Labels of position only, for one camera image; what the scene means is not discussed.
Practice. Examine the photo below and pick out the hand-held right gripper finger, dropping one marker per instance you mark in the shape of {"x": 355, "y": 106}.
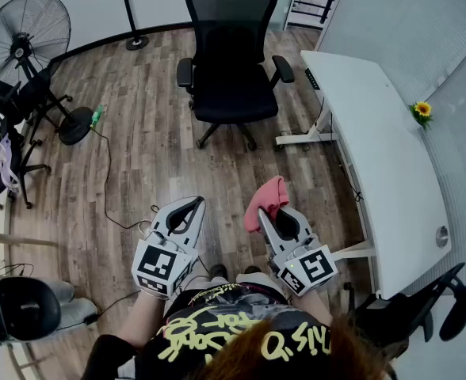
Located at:
{"x": 301, "y": 228}
{"x": 270, "y": 238}

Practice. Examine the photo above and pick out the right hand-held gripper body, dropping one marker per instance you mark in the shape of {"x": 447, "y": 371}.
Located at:
{"x": 308, "y": 269}

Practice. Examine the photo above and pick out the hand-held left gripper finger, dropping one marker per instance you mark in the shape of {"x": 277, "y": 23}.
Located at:
{"x": 161, "y": 222}
{"x": 195, "y": 228}

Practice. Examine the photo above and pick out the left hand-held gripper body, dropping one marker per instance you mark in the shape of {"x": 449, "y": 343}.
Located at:
{"x": 153, "y": 265}

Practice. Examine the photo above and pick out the pink cloth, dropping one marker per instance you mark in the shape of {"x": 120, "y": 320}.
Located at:
{"x": 266, "y": 198}

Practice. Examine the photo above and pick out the black office chair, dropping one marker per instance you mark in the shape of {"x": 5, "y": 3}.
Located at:
{"x": 233, "y": 93}

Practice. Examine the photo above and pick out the person's right forearm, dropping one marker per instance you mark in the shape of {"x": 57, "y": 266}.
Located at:
{"x": 310, "y": 307}

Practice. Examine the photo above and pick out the person's left forearm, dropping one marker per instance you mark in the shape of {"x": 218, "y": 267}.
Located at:
{"x": 142, "y": 319}

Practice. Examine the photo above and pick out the person's right shoe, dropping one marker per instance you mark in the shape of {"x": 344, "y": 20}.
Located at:
{"x": 253, "y": 269}

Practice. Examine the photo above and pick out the person's shoe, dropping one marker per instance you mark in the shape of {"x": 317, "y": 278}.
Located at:
{"x": 218, "y": 270}
{"x": 253, "y": 269}

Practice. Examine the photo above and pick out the person's grey trousers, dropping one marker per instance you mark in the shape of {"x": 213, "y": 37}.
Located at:
{"x": 253, "y": 278}

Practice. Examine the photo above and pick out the person's left shoe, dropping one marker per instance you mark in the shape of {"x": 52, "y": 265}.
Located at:
{"x": 218, "y": 270}

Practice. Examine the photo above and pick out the person's black printed shirt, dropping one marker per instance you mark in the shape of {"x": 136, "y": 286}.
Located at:
{"x": 233, "y": 303}

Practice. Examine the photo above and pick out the white desk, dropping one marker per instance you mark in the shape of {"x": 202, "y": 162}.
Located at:
{"x": 375, "y": 133}

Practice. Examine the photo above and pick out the black chair with grey cushion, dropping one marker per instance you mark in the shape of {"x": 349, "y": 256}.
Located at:
{"x": 19, "y": 307}

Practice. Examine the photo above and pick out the purple bag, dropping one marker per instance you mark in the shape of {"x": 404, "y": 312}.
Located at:
{"x": 3, "y": 160}

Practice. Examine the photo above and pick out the potted sunflower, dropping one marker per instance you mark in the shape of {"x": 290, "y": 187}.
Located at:
{"x": 422, "y": 110}

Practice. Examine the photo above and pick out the black coat rack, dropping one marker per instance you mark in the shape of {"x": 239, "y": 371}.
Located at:
{"x": 130, "y": 10}

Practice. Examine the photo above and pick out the black floor fan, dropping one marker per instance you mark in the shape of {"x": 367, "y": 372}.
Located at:
{"x": 19, "y": 48}

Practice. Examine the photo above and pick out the black metal railing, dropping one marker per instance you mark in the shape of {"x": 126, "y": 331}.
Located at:
{"x": 328, "y": 2}

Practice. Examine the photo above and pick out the wooden frame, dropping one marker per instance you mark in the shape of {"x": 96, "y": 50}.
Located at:
{"x": 19, "y": 240}

